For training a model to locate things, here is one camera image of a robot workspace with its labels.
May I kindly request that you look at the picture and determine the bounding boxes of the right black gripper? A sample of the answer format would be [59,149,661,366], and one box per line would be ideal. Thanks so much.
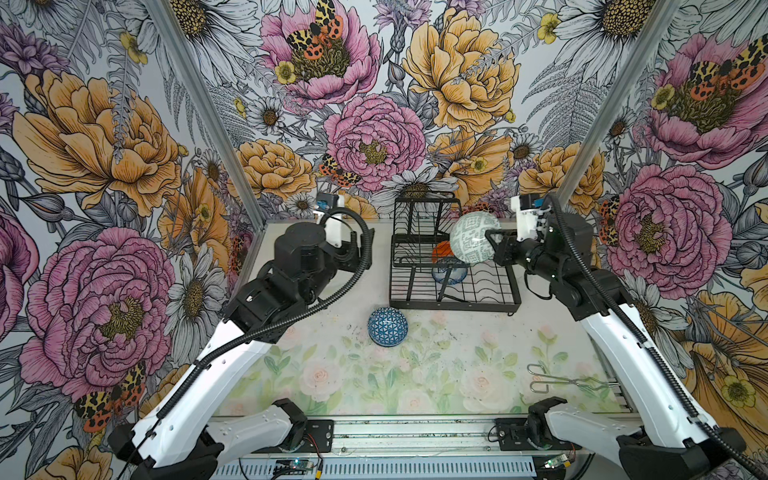
[482,230,563,283]

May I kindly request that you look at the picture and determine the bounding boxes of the green patterned bowl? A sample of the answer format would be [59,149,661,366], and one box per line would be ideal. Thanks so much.
[450,211,501,265]

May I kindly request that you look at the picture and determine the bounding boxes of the black wire dish rack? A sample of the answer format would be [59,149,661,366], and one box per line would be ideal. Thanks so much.
[389,193,521,316]

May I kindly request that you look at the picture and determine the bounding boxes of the blue floral bowl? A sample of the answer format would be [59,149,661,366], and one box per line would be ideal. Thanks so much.
[431,257,469,286]

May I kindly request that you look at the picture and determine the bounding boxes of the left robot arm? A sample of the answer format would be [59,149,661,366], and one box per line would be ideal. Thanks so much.
[109,206,375,479]

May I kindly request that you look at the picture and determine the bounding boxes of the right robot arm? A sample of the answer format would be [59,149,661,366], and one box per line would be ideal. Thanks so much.
[482,206,762,479]

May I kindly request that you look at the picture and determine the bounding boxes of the blue geometric bowl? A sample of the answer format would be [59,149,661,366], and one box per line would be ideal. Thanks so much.
[367,307,409,348]

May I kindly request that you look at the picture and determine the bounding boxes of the metal tongs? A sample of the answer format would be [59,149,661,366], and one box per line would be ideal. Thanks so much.
[526,364,619,394]

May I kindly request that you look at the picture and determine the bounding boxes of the green circuit board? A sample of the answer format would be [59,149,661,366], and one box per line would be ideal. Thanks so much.
[272,459,318,479]

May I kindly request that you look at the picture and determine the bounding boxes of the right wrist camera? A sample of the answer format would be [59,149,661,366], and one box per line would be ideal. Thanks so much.
[510,193,548,242]

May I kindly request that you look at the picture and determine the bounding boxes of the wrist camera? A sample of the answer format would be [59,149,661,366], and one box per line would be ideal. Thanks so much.
[510,193,548,242]
[314,192,352,248]

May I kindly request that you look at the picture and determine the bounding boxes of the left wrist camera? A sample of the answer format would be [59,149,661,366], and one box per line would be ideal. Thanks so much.
[314,192,352,248]

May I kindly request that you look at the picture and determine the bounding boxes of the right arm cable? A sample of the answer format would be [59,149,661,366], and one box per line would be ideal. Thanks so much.
[542,191,768,480]

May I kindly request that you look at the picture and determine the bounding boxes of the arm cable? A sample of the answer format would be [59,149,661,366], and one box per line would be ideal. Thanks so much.
[116,206,374,475]
[542,191,768,480]

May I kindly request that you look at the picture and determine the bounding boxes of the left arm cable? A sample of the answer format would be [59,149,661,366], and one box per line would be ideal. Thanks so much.
[116,206,374,475]

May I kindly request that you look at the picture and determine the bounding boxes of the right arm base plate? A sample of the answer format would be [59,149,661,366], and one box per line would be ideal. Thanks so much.
[494,417,579,452]

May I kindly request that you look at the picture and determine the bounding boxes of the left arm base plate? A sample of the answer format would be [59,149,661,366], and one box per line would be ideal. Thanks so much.
[279,419,335,454]

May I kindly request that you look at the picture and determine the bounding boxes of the aluminium rail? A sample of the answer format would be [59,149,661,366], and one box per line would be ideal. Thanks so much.
[209,413,637,460]

